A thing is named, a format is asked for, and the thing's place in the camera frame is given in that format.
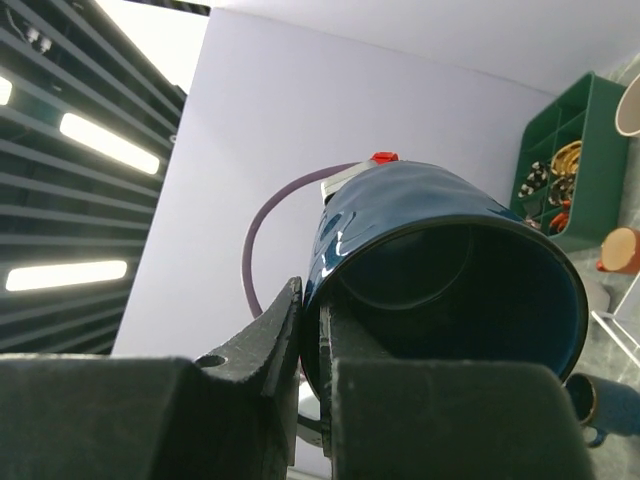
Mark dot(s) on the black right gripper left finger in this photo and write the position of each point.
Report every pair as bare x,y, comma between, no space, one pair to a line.
230,414

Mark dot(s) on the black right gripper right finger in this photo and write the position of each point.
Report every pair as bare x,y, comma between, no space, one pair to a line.
388,418

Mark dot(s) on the blue enamel mug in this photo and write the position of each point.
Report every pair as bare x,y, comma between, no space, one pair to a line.
436,269

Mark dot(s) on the tall beige tumbler cup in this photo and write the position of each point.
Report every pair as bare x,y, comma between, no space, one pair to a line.
627,117

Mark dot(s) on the dark navy glazed mug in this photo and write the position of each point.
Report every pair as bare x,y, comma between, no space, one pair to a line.
606,406

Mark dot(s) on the orange ceramic mug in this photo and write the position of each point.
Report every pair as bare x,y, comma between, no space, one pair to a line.
620,252

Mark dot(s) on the gold bangles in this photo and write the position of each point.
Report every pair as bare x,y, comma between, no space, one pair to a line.
565,161

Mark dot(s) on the green divided organizer tray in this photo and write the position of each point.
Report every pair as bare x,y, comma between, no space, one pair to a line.
585,111

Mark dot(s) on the white wire dish rack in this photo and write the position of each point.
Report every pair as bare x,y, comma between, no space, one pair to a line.
622,325

